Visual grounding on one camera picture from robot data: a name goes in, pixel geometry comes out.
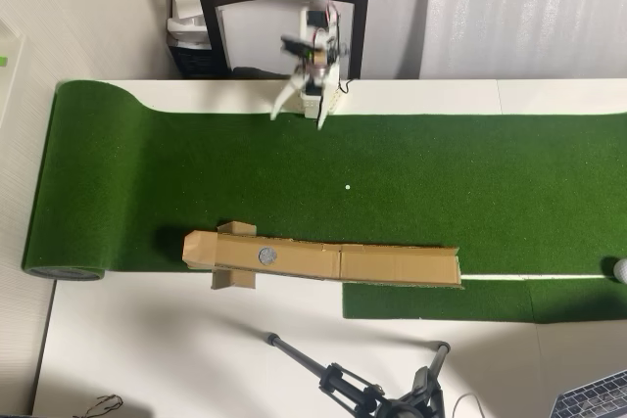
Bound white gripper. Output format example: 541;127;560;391
270;45;344;131

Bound dark blue box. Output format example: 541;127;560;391
168;40;231;80

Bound long green turf mat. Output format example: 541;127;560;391
22;78;627;283

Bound brown cardboard ramp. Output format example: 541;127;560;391
181;220;464;291

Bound white curtain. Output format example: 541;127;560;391
418;0;627;80

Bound black tripod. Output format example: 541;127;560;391
264;332;452;418

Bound silver laptop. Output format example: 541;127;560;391
548;371;627;418

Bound red and black arm wires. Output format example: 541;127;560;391
323;2;357;95

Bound thin white cable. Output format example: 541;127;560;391
451;392;486;418

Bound thin black wire tangle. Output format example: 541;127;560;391
72;393;123;418

